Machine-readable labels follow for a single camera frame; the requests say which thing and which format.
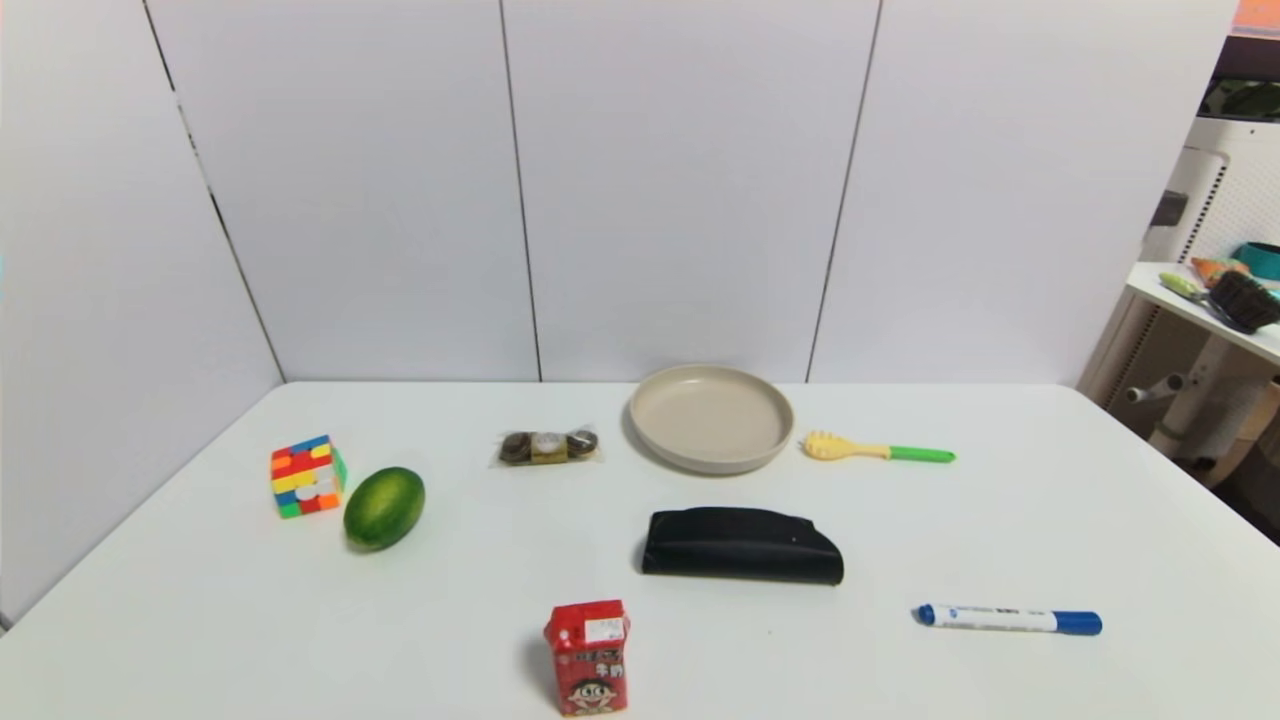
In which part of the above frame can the beige brown round plate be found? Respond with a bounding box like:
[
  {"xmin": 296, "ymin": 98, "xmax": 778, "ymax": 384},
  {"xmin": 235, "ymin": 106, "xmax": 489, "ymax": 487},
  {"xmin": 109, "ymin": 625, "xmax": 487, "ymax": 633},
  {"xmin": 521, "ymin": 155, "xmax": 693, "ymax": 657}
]
[{"xmin": 628, "ymin": 364, "xmax": 796, "ymax": 476}]

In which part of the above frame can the clear snack packet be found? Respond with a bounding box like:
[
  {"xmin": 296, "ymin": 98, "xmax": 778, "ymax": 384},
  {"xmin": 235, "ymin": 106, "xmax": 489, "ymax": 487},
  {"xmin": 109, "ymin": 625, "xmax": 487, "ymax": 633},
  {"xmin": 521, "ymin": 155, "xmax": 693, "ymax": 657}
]
[{"xmin": 493, "ymin": 427, "xmax": 604, "ymax": 468}]

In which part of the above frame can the black pencil case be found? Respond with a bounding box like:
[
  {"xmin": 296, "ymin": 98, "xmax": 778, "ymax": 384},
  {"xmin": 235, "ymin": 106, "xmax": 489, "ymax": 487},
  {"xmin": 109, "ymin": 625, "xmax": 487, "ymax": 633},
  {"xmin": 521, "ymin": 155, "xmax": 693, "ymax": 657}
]
[{"xmin": 641, "ymin": 507, "xmax": 845, "ymax": 587}]

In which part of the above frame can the yellow green pasta server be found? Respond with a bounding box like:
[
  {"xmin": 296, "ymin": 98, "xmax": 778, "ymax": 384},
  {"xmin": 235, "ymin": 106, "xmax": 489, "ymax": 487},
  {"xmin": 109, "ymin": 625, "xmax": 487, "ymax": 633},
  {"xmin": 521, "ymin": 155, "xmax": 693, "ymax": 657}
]
[{"xmin": 803, "ymin": 431, "xmax": 957, "ymax": 465}]

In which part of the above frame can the green toy watermelon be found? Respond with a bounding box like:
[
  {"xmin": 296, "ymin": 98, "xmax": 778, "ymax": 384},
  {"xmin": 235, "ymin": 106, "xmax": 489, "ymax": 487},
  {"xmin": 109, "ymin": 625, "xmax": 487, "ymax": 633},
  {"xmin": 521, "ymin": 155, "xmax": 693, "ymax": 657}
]
[{"xmin": 343, "ymin": 467, "xmax": 427, "ymax": 552}]

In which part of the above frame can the red milk drink carton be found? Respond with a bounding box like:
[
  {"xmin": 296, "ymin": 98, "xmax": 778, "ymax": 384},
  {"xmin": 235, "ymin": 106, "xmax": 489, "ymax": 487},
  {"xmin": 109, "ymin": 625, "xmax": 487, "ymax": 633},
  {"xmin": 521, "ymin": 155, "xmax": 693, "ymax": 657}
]
[{"xmin": 543, "ymin": 600, "xmax": 632, "ymax": 718}]

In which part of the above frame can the colourful puzzle cube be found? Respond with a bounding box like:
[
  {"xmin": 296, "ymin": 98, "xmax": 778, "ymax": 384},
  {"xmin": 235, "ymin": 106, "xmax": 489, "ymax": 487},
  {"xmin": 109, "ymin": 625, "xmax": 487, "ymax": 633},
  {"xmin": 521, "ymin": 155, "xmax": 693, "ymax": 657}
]
[{"xmin": 270, "ymin": 435, "xmax": 348, "ymax": 520}]

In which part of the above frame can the blue white marker pen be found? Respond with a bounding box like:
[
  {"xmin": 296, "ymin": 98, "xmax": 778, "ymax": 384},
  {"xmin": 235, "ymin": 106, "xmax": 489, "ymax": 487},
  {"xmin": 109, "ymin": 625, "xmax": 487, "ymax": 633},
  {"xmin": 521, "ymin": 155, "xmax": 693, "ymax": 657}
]
[{"xmin": 916, "ymin": 603, "xmax": 1103, "ymax": 637}]

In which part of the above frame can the white side table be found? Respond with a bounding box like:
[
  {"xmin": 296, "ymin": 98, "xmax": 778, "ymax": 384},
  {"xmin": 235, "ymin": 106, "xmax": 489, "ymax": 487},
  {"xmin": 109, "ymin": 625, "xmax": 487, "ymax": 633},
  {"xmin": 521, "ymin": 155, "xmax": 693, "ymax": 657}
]
[{"xmin": 1078, "ymin": 262, "xmax": 1280, "ymax": 487}]

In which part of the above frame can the orange toy carrot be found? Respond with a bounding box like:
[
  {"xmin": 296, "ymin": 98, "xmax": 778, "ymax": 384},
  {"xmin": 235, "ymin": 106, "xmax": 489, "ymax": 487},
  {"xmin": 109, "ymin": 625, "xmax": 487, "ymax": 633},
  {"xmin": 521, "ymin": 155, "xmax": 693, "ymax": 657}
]
[{"xmin": 1190, "ymin": 257, "xmax": 1251, "ymax": 290}]

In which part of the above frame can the white pegboard cabinet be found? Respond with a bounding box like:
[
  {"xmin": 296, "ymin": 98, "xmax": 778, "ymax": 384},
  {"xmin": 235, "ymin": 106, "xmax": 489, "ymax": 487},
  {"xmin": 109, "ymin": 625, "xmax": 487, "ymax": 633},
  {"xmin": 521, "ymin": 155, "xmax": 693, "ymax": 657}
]
[{"xmin": 1141, "ymin": 116, "xmax": 1280, "ymax": 266}]

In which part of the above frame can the dark scrub brush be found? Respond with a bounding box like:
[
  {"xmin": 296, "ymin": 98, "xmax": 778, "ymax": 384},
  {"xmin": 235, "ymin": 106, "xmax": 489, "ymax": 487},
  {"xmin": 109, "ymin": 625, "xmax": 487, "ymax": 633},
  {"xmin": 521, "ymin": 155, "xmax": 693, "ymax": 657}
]
[{"xmin": 1160, "ymin": 270, "xmax": 1280, "ymax": 335}]

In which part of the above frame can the teal bowl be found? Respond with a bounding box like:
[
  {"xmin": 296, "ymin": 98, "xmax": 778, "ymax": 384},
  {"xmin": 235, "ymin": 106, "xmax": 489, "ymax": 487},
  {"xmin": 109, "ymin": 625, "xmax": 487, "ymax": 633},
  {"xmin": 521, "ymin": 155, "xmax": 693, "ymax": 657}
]
[{"xmin": 1232, "ymin": 242, "xmax": 1280, "ymax": 282}]

